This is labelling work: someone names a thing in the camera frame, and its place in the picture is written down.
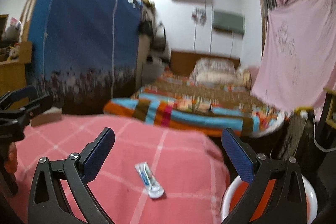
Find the hanging black grey bag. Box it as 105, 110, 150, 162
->
150, 22, 167, 52

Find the orange and white trash bin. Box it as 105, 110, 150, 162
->
220, 176, 318, 223

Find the white bedside cabinet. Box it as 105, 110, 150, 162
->
141, 63, 167, 86

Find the blue fabric wardrobe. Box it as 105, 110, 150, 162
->
26, 0, 141, 115

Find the pink hanging sheet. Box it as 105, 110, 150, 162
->
251, 0, 335, 111

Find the white power cable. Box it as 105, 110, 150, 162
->
312, 118, 336, 154

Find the green wall cloth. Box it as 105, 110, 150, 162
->
213, 10, 245, 35

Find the wooden bed headboard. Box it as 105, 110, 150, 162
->
170, 50, 240, 76

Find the floral folded pillow bedding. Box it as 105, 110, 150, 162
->
189, 58, 252, 89

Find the white toothpaste tube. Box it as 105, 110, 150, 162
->
134, 162, 165, 199

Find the wooden dresser left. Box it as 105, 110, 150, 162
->
0, 42, 33, 95

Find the yellow power strip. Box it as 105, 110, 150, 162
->
294, 106, 314, 115

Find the colourful striped bed quilt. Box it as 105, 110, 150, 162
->
104, 71, 285, 138

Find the wooden desk shelf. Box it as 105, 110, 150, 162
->
320, 88, 335, 130

